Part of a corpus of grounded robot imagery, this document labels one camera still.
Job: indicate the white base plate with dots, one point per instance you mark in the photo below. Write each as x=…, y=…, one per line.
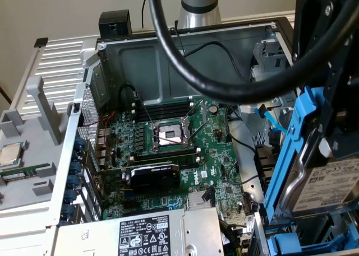
x=22, y=230

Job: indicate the black fan shroud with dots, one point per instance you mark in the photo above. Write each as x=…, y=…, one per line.
x=263, y=166

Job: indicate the hard disk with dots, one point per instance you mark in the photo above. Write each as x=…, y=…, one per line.
x=322, y=183

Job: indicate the steel socket cover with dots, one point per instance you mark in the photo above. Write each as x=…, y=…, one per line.
x=204, y=111

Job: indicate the silver chipset heatsink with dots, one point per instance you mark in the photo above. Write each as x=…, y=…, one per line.
x=196, y=200

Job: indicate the grey power supply unit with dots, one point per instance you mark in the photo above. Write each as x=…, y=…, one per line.
x=106, y=236

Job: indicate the silver CPU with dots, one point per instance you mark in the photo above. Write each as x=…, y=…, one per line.
x=9, y=153

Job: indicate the grey metal drive cage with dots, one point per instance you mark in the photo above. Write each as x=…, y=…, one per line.
x=269, y=54

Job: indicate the green RAM stick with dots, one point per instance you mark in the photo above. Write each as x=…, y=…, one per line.
x=19, y=172

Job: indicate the grey parts rack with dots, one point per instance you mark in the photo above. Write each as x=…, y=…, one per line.
x=42, y=152

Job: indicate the black box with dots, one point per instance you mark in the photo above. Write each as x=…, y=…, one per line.
x=115, y=20

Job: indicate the blue drive bay brackets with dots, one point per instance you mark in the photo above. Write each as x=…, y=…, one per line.
x=262, y=239

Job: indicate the blue slot retainer knob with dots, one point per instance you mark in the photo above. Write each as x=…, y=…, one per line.
x=73, y=181
x=74, y=155
x=67, y=210
x=75, y=167
x=70, y=195
x=80, y=142

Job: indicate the empty blue disk carrier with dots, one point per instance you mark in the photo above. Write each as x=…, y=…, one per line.
x=283, y=243

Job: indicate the round coin battery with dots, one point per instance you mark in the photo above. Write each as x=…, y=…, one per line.
x=213, y=108

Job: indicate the green motherboard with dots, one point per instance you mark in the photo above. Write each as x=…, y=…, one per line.
x=213, y=155

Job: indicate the open grey PC case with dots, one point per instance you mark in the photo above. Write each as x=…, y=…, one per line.
x=140, y=65

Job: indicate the black RAM slot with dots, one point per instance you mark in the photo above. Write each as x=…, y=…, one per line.
x=165, y=113
x=188, y=163
x=165, y=154
x=168, y=106

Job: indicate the black graphics card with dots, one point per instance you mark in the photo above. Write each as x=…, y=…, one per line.
x=154, y=177

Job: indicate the CPU socket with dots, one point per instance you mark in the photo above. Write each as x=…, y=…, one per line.
x=168, y=134

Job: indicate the black expansion slot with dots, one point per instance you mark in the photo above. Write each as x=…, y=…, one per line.
x=131, y=205

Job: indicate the steel locking lever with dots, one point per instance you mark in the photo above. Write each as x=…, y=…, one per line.
x=144, y=109
x=197, y=130

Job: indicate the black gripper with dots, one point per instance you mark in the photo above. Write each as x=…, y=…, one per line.
x=345, y=113

